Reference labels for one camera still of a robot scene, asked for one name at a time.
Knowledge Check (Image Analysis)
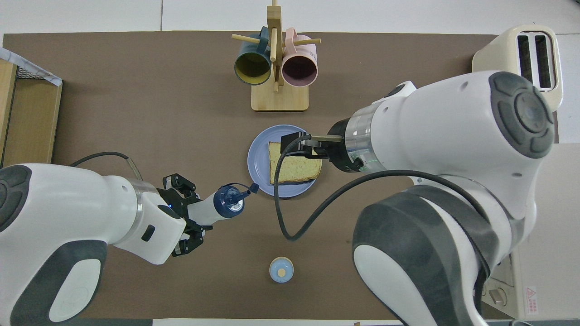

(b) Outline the wooden mug rack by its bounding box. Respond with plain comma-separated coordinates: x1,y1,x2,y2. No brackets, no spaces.
231,0,322,112

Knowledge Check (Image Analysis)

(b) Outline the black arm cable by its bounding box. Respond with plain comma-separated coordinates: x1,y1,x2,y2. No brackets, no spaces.
273,134,494,281
68,152,143,181

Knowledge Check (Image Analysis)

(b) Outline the dark teal mug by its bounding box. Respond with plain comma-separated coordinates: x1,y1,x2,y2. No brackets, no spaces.
234,26,272,86

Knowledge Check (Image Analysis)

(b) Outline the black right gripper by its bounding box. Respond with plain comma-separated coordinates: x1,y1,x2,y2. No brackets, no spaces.
280,119,358,173

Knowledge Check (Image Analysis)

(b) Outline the toasted bread slice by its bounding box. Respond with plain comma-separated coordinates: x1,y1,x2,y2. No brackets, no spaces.
268,141,323,185

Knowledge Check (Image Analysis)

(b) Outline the cream two-slot toaster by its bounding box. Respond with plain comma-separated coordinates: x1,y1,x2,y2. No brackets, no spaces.
471,24,564,111

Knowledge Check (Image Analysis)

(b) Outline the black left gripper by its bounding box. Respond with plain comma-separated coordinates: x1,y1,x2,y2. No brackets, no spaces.
156,173,213,257

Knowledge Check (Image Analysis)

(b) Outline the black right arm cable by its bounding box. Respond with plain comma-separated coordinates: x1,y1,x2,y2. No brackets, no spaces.
273,134,494,281

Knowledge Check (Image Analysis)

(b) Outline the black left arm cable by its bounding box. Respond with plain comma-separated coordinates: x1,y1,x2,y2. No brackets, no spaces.
68,152,143,181

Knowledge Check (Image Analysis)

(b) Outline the white toaster oven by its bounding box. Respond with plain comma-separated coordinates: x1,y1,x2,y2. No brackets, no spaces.
480,143,580,320

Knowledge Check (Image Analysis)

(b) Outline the seasoning bottle with blue cap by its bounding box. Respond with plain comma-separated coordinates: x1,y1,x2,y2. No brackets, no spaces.
187,182,260,227

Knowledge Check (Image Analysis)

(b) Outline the brown table mat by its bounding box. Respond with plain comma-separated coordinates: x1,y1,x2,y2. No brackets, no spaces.
0,31,559,320

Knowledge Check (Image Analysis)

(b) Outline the blue round plate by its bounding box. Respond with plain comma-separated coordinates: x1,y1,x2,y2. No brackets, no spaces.
247,125,323,198

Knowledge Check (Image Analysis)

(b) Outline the pink ribbed mug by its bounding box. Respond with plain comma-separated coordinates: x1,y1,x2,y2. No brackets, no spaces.
281,27,319,88

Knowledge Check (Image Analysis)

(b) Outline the blue call bell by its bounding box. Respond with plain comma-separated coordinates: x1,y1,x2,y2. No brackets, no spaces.
269,256,295,283

